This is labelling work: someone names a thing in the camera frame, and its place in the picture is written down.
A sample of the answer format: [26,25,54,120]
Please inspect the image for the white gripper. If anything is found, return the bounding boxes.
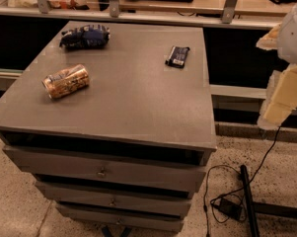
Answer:
[256,3,297,130]

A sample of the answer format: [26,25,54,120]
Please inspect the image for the dark rxbar chocolate bar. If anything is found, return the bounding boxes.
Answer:
[165,46,190,69]

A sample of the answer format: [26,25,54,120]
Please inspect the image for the orange soda can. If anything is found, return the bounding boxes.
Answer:
[42,64,90,99]

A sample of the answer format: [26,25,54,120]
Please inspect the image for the top grey drawer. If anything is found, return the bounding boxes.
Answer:
[3,145,204,193]

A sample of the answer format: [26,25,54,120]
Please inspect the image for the grey drawer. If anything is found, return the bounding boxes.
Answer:
[36,181,191,218]
[3,145,204,193]
[56,203,184,232]

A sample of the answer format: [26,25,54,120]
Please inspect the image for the black power adapter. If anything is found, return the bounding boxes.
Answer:
[218,198,242,220]

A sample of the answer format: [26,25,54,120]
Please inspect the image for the black floor bar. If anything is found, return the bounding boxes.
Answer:
[240,165,260,237]

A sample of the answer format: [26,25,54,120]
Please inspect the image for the grey drawer cabinet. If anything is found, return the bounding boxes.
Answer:
[0,24,216,221]

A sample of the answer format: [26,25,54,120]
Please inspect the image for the bottom grey drawer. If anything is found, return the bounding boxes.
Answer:
[56,203,184,232]

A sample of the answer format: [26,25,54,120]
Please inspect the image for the blue chip bag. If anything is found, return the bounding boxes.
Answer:
[59,25,111,48]

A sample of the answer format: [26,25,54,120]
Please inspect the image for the middle grey drawer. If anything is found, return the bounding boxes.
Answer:
[36,181,191,218]

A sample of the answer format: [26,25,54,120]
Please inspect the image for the black cable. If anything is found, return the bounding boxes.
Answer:
[202,125,282,237]

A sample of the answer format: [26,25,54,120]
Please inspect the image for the metal window rail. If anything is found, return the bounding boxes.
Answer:
[0,0,297,32]

